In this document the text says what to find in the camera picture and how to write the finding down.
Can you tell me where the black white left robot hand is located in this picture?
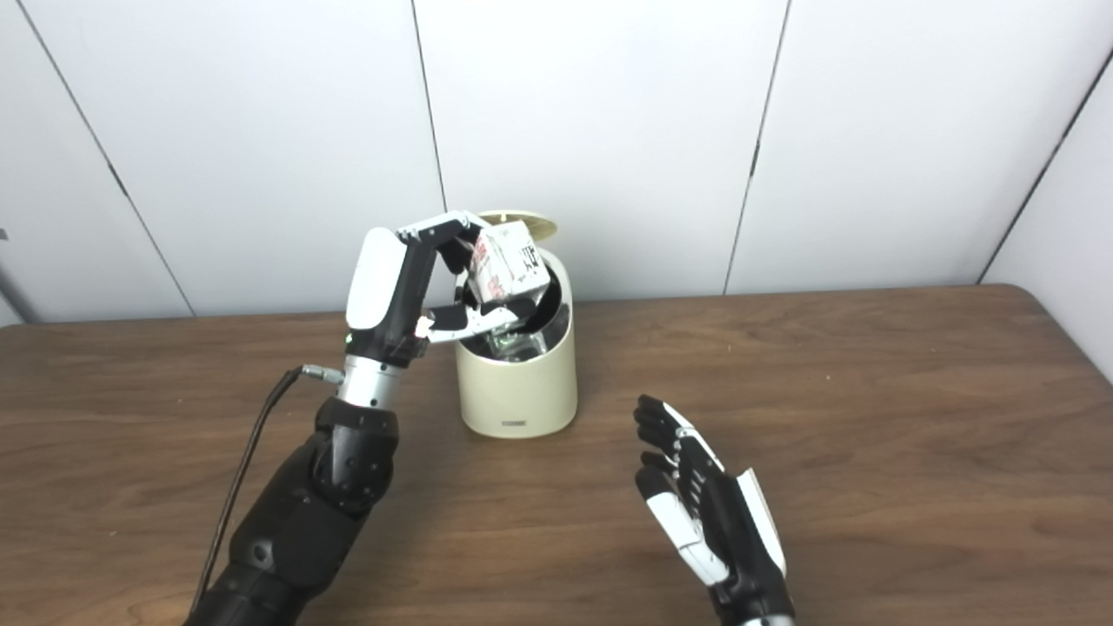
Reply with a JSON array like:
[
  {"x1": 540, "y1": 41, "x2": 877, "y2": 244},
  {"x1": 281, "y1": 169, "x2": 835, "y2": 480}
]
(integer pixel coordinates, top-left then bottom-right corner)
[{"x1": 345, "y1": 210, "x2": 540, "y2": 366}]

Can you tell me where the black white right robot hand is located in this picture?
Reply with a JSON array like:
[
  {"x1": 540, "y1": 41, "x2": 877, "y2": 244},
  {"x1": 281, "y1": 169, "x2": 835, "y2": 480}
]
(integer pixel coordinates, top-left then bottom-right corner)
[{"x1": 633, "y1": 394, "x2": 796, "y2": 623}]

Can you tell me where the white green milk carton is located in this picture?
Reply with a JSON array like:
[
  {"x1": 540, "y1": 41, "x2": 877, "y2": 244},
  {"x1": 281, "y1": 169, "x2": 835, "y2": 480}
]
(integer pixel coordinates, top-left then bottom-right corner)
[{"x1": 465, "y1": 222, "x2": 551, "y2": 305}]

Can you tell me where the cream round bin lid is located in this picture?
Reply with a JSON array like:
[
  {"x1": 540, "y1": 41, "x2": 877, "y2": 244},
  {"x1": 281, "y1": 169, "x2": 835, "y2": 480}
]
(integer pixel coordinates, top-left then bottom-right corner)
[{"x1": 477, "y1": 210, "x2": 558, "y2": 241}]

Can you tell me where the cream-colored tabletop bin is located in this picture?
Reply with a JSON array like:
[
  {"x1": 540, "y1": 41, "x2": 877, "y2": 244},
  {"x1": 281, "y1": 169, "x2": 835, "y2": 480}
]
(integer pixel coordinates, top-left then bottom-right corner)
[{"x1": 454, "y1": 210, "x2": 578, "y2": 439}]

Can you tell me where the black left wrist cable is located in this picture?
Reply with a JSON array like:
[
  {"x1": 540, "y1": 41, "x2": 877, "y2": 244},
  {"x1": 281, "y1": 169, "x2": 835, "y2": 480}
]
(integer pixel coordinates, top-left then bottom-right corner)
[{"x1": 190, "y1": 365, "x2": 346, "y2": 609}]

